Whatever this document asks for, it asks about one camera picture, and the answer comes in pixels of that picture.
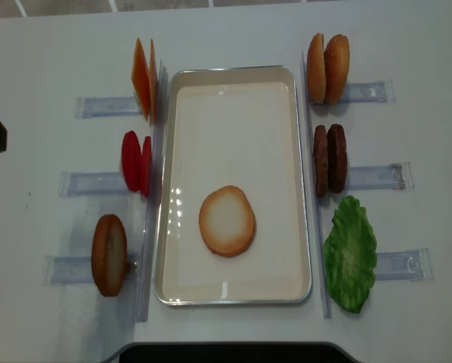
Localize brown bun slice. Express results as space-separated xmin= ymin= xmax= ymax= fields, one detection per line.
xmin=199 ymin=185 xmax=255 ymax=258
xmin=91 ymin=214 xmax=127 ymax=297

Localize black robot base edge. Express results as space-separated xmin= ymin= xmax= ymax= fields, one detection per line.
xmin=108 ymin=342 xmax=357 ymax=362

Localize red tomato slice right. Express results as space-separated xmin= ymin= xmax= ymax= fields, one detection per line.
xmin=140 ymin=136 xmax=152 ymax=197

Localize orange cheese slice left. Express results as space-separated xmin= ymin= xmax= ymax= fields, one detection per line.
xmin=131 ymin=39 xmax=150 ymax=120

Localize orange cheese slice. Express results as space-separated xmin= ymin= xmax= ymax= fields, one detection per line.
xmin=131 ymin=39 xmax=150 ymax=120
xmin=149 ymin=39 xmax=158 ymax=123

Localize orange cheese slice right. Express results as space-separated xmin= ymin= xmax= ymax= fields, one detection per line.
xmin=149 ymin=39 xmax=158 ymax=123

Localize brown meat patty left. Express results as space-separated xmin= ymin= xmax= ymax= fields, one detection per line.
xmin=313 ymin=125 xmax=328 ymax=198

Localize brown meat patty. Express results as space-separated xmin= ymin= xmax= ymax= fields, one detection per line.
xmin=313 ymin=125 xmax=328 ymax=198
xmin=327 ymin=124 xmax=348 ymax=194

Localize brown meat patty right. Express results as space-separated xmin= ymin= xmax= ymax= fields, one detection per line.
xmin=327 ymin=124 xmax=348 ymax=194

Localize green lettuce leaf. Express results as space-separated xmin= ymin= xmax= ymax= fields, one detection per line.
xmin=324 ymin=195 xmax=377 ymax=314

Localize clear acrylic rack left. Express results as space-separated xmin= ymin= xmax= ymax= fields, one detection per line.
xmin=43 ymin=64 xmax=169 ymax=322

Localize clear acrylic rack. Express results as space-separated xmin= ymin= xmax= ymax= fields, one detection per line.
xmin=43 ymin=64 xmax=169 ymax=322
xmin=301 ymin=54 xmax=433 ymax=319

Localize white rectangular metal tray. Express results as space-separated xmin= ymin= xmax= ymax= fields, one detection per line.
xmin=154 ymin=66 xmax=311 ymax=306

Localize sesame bun top left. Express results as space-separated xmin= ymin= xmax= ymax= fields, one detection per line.
xmin=306 ymin=33 xmax=327 ymax=104

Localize clear acrylic rack right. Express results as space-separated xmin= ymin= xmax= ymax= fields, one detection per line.
xmin=301 ymin=54 xmax=433 ymax=319

